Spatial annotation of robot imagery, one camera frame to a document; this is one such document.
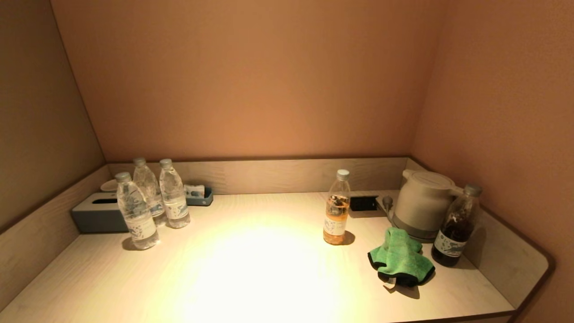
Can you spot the white electric kettle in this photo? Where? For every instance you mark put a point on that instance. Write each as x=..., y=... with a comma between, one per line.
x=421, y=197

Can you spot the grey tissue box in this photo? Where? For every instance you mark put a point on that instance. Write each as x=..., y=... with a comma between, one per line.
x=96, y=217

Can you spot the orange drink plastic bottle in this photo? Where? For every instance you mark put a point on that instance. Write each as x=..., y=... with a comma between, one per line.
x=336, y=215

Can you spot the green microfibre cloth black trim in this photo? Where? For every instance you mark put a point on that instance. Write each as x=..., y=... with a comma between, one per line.
x=401, y=258

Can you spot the small blue tray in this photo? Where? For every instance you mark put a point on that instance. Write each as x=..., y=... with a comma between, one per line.
x=204, y=200

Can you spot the grey kettle power plug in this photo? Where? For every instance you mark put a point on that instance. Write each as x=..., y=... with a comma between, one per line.
x=387, y=202

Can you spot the clear plastic water bottle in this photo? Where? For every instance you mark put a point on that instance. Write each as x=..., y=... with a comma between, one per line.
x=174, y=197
x=145, y=179
x=136, y=215

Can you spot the wooden desk rim board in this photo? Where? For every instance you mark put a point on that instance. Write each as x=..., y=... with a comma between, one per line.
x=269, y=176

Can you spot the white sachet packet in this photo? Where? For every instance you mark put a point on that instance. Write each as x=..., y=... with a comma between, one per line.
x=193, y=189

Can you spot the dark tea plastic bottle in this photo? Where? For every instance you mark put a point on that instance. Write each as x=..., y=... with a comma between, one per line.
x=455, y=233

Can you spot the black recessed power socket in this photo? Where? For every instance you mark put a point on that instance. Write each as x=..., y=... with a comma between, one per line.
x=363, y=203

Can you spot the small white dish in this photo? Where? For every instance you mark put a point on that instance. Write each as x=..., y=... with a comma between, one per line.
x=107, y=185

